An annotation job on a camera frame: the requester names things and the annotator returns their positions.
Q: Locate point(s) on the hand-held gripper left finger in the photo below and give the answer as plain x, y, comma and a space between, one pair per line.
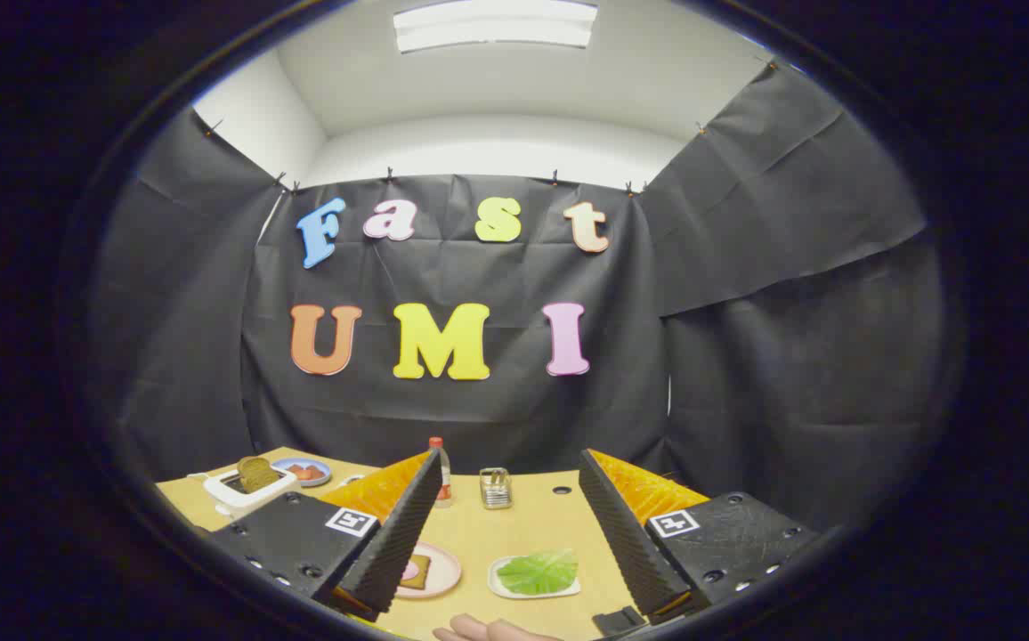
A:
399, 543

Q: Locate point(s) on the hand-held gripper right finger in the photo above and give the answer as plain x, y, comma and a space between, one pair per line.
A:
630, 543

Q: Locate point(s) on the green lettuce leaf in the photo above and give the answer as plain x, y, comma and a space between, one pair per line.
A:
537, 572

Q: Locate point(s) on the brown bread slice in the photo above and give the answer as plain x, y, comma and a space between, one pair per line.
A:
256, 474

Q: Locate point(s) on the small brown toast piece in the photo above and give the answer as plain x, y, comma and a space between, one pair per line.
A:
418, 572

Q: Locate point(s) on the pink round plate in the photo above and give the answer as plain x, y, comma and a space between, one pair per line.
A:
445, 577

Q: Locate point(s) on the white square plate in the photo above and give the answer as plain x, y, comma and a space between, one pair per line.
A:
564, 591

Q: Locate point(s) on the clear water bottle red cap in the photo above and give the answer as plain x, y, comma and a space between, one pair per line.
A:
443, 472

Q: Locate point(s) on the red food slices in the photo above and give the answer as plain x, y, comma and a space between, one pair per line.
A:
307, 473

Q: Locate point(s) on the blue plate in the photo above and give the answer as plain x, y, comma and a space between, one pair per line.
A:
287, 465

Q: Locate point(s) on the white toaster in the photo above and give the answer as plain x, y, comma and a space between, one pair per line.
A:
252, 501

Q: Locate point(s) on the black backdrop cloth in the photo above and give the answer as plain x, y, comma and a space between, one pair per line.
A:
479, 409

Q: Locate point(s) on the ceiling light panel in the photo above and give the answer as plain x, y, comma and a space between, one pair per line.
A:
497, 25

